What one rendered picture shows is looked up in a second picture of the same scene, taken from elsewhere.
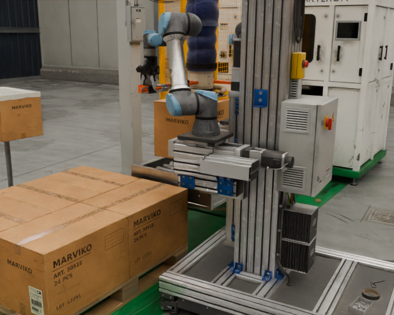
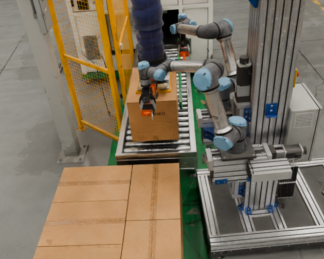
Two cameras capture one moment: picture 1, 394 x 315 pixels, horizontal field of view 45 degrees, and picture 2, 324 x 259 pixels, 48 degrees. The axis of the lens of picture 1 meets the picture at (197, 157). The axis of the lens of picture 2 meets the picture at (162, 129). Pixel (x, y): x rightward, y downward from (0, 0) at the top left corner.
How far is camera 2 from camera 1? 1.99 m
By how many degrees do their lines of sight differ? 34
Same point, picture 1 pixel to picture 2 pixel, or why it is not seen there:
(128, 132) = (59, 109)
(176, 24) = (215, 79)
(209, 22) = (160, 23)
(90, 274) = not seen: outside the picture
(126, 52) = (40, 41)
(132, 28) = (45, 20)
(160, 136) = (137, 127)
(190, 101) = (236, 136)
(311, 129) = (313, 124)
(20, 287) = not seen: outside the picture
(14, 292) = not seen: outside the picture
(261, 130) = (269, 129)
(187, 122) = (163, 113)
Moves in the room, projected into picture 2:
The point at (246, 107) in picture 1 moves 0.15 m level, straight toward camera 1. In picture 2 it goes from (258, 116) to (273, 128)
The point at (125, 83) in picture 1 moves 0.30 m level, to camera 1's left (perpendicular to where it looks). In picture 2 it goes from (46, 69) to (14, 79)
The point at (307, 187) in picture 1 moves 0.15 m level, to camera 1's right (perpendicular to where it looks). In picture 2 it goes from (306, 156) to (320, 149)
